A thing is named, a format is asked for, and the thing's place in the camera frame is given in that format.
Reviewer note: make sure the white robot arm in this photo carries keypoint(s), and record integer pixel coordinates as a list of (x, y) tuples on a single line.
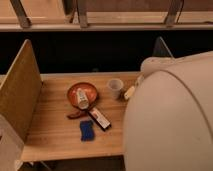
[(168, 123)]

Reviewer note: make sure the clear plastic cup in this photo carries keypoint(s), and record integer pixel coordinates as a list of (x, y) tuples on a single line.
[(115, 87)]

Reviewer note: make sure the yellow wooden block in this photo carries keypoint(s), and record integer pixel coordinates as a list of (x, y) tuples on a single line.
[(129, 92)]

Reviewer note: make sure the orange bowl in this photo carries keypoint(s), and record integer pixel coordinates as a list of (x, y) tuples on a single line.
[(89, 89)]

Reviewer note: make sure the white tipped cup in bowl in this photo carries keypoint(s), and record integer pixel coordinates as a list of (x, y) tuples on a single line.
[(82, 100)]

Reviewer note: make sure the dark brown spoon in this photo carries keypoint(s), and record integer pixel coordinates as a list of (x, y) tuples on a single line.
[(77, 114)]

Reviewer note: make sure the blue sponge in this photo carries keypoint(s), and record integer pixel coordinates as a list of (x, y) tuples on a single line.
[(87, 132)]

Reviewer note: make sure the wooden side board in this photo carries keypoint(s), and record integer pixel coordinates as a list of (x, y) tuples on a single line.
[(19, 91)]

